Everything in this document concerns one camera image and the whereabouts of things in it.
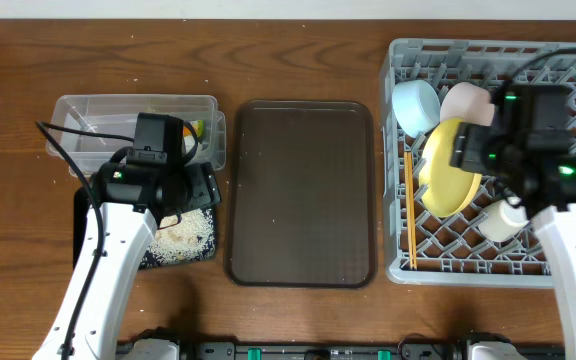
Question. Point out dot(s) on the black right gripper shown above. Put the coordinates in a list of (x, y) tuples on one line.
[(467, 143)]

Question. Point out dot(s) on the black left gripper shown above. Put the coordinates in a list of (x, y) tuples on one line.
[(206, 183)]

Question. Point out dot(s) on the pink white bowl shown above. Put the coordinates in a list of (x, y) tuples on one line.
[(469, 103)]

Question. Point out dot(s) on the rice food scraps pile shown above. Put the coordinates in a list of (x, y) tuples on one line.
[(192, 239)]

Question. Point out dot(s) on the yellow plate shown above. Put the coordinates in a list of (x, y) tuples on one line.
[(449, 189)]

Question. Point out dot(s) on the green orange snack wrapper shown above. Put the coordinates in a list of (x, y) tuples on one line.
[(198, 128)]

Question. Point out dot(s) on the white cup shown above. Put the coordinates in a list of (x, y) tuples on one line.
[(504, 219)]

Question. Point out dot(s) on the light blue bowl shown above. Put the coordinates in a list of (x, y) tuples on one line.
[(416, 107)]

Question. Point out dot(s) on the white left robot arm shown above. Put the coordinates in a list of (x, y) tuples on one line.
[(128, 205)]

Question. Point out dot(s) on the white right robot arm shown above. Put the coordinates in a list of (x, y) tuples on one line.
[(536, 167)]

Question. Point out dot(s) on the clear plastic waste bin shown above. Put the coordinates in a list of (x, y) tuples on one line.
[(101, 120)]

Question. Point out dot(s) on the grey dishwasher rack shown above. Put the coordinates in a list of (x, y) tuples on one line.
[(452, 250)]

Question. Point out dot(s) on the dark brown serving tray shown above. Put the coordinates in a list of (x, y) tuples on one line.
[(302, 208)]

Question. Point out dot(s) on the black rail bar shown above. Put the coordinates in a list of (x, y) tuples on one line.
[(231, 351)]

